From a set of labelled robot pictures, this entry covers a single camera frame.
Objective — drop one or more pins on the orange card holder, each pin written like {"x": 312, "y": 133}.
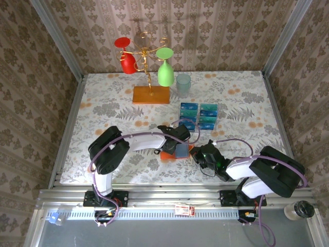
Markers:
{"x": 167, "y": 157}

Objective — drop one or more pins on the clear acrylic card stand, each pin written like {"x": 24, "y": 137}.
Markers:
{"x": 205, "y": 131}

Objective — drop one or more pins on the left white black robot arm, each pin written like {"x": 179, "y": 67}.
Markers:
{"x": 144, "y": 141}

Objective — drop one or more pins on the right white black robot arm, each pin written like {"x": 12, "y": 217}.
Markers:
{"x": 241, "y": 167}

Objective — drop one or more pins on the red white sticker label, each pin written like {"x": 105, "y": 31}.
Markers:
{"x": 183, "y": 210}

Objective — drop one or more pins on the black power connector block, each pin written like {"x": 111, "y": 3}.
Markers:
{"x": 244, "y": 216}
{"x": 102, "y": 216}

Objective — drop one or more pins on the clear teal plastic cup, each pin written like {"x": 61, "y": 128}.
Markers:
{"x": 183, "y": 87}

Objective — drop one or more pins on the green wine glass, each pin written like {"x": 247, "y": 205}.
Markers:
{"x": 165, "y": 74}

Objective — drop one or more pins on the floral print tablecloth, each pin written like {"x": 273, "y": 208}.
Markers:
{"x": 218, "y": 85}

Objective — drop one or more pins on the grey metal base panel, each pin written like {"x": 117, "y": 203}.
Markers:
{"x": 167, "y": 234}

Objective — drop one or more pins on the red wine glass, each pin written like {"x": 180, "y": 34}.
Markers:
{"x": 128, "y": 63}

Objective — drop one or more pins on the clear jar black lid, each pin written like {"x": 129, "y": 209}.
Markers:
{"x": 303, "y": 209}

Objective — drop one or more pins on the blue white connector plug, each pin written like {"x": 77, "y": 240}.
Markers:
{"x": 54, "y": 218}

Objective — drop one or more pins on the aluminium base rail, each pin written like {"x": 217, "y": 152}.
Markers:
{"x": 167, "y": 196}

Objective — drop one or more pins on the aluminium table side rail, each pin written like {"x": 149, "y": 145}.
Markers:
{"x": 280, "y": 115}
{"x": 72, "y": 115}

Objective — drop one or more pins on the aluminium frame post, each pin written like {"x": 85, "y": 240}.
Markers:
{"x": 283, "y": 38}
{"x": 57, "y": 38}

